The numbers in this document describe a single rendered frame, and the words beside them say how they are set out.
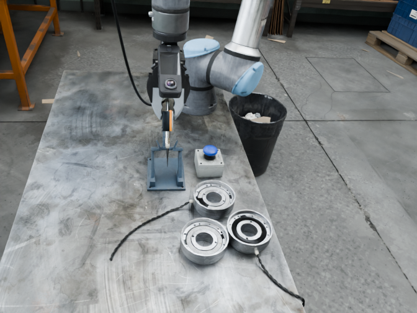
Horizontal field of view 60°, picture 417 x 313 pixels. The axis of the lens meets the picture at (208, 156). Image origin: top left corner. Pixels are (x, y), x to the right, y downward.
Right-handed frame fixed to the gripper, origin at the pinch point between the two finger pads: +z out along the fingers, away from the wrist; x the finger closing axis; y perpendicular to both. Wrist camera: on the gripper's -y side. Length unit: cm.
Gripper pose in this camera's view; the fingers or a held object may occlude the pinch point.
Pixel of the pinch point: (167, 116)
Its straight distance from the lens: 87.1
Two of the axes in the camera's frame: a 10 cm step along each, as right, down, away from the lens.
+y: -1.1, -6.3, 7.7
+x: -9.9, 0.0, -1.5
